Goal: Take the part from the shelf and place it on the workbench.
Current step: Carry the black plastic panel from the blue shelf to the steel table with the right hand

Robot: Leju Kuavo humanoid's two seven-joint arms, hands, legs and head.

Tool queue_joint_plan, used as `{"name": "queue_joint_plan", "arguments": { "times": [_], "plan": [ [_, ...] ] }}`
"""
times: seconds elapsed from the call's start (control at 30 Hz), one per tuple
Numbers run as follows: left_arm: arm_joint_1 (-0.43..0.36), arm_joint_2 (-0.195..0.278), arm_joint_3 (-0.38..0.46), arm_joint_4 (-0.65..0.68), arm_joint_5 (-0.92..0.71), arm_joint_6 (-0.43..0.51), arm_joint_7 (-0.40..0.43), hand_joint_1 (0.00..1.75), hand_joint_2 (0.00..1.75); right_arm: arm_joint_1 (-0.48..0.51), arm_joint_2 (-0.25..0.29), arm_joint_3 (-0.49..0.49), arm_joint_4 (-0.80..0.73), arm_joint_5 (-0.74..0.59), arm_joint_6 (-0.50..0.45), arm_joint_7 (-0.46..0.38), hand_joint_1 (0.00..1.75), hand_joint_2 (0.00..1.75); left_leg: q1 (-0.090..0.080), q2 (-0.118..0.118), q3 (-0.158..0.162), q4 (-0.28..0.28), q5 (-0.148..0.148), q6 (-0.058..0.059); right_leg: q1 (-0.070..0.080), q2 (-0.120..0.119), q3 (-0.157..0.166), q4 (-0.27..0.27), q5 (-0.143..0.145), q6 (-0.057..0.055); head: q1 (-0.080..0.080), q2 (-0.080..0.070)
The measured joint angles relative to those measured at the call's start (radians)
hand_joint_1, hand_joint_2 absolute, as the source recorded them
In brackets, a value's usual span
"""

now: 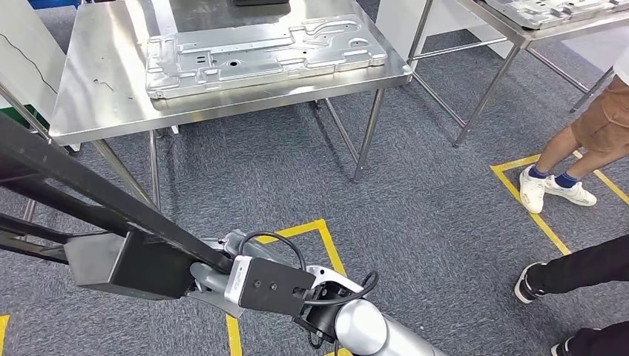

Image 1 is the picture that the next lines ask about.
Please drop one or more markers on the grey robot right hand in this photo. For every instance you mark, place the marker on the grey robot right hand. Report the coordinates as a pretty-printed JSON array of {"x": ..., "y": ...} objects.
[{"x": 209, "y": 277}]

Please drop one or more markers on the black plastic bracket part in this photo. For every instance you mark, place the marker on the black plastic bracket part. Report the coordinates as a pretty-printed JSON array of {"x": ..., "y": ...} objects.
[{"x": 123, "y": 265}]

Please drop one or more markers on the white workbench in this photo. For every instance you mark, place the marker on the white workbench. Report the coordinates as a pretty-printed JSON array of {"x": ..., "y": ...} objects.
[{"x": 98, "y": 73}]

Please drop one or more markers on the stainless steel workbench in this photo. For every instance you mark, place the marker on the stainless steel workbench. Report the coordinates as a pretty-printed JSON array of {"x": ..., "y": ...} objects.
[{"x": 528, "y": 38}]

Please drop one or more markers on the stamped silver metal panel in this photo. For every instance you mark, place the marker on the stamped silver metal panel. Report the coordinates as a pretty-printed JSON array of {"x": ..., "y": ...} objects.
[
  {"x": 245, "y": 64},
  {"x": 550, "y": 12}
]

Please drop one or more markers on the black foam case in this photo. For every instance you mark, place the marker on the black foam case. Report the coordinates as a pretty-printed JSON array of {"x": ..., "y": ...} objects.
[{"x": 260, "y": 2}]

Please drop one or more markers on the white side table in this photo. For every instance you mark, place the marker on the white side table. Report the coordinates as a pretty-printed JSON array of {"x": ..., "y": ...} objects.
[{"x": 24, "y": 39}]

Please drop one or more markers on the white partition panel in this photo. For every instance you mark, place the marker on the white partition panel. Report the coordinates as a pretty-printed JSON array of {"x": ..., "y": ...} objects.
[{"x": 462, "y": 29}]

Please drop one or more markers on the person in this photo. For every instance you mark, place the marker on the person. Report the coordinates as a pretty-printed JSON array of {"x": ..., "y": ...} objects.
[
  {"x": 599, "y": 118},
  {"x": 580, "y": 265}
]

